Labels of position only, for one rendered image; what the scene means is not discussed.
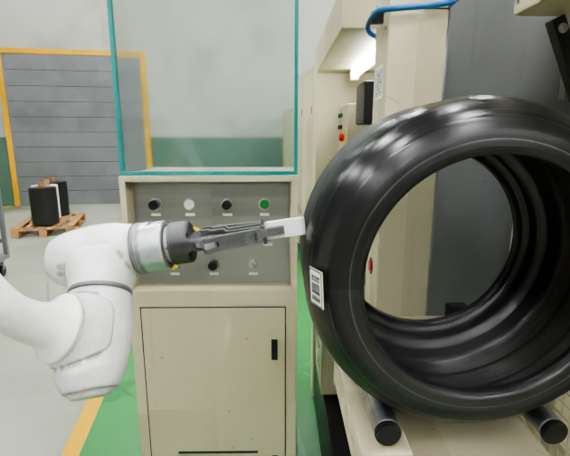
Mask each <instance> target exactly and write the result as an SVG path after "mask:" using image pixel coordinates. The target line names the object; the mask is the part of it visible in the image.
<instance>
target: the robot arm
mask: <svg viewBox="0 0 570 456"><path fill-rule="evenodd" d="M302 234H306V229H305V222H304V217H303V216H301V217H294V218H288V219H280V220H274V221H268V222H265V218H262V219H261V221H258V222H248V223H230V224H216V225H214V226H212V225H210V226H205V227H203V230H200V231H195V230H194V228H193V225H192V224H191V223H190V222H189V221H180V222H173V223H170V224H168V222H167V221H165V220H162V221H156V222H155V221H153V222H145V223H131V224H127V223H102V224H95V225H91V226H86V227H82V228H79V229H76V230H72V231H69V232H66V233H63V234H61V235H59V236H57V237H55V238H53V239H52V240H51V241H50V242H49V243H48V245H47V246H46V249H45V251H44V256H43V265H44V268H45V271H46V273H47V274H48V276H49V277H50V278H51V279H52V280H54V281H56V282H58V283H60V284H61V285H63V286H66V287H67V293H65V294H62V295H60V296H58V297H56V298H55V299H54V300H53V301H49V302H42V301H37V300H34V299H30V298H27V297H26V296H25V295H23V294H22V293H20V292H19V291H17V290H16V289H15V288H14V287H13V286H12V285H11V284H10V283H9V282H8V281H7V280H6V279H5V278H4V277H3V276H2V275H1V274H0V334H2V335H3V336H6V337H9V338H11V339H13V340H15V341H18V342H20V343H23V344H26V345H28V346H30V347H32V348H33V349H34V352H35V354H36V356H37V358H38V359H39V360H40V361H41V362H43V363H45V364H47V365H48V366H49V367H50V368H51V369H53V382H54V383H55V385H56V387H57V389H58V391H59V392H60V394H61V395H62V396H65V397H66V398H67V399H68V400H70V401H80V400H87V399H92V398H97V397H102V396H105V395H108V394H110V393H112V392H113V390H114V389H115V388H116V387H117V386H118V385H119V384H120V382H121V380H122V378H123V376H124V374H125V372H126V369H127V366H128V360H129V356H130V350H131V344H132V335H133V322H134V312H133V305H132V295H133V289H134V285H135V282H136V279H137V276H138V274H142V273H143V274H146V273H150V272H155V271H167V270H171V269H172V268H173V266H174V264H175V265H178V264H185V263H191V262H194V261H195V260H196V256H197V252H199V251H204V253H205V254H211V253H214V252H218V251H223V250H229V249H233V248H238V247H243V246H247V245H252V244H256V243H261V242H262V241H264V244H267V243H268V241H267V240H270V239H277V238H283V237H290V236H296V235H302Z"/></svg>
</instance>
